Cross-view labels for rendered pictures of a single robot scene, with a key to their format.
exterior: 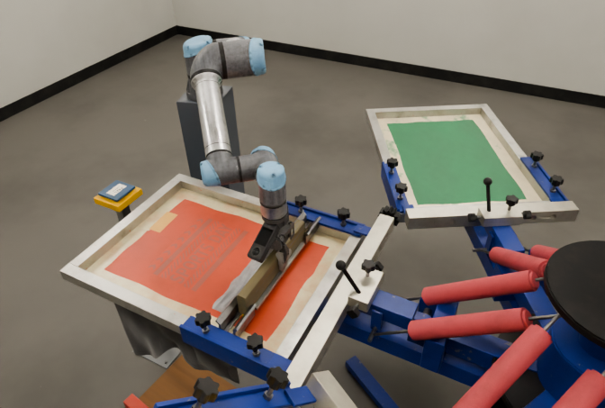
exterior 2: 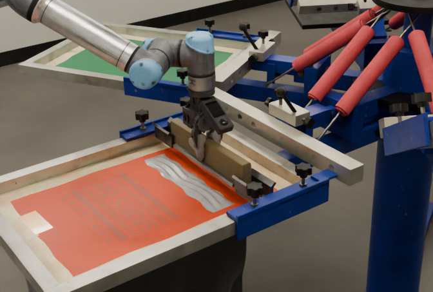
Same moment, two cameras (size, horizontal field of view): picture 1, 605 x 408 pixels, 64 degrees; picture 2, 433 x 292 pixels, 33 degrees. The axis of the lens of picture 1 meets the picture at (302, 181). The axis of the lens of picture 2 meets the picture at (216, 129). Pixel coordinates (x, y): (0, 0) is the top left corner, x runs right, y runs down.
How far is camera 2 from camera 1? 169 cm
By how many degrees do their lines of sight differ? 54
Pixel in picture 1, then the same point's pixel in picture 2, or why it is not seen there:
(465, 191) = not seen: hidden behind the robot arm
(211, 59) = not seen: outside the picture
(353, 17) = not seen: outside the picture
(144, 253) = (79, 243)
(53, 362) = not seen: outside the picture
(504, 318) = (392, 46)
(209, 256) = (134, 202)
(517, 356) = (424, 48)
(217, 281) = (178, 203)
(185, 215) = (44, 205)
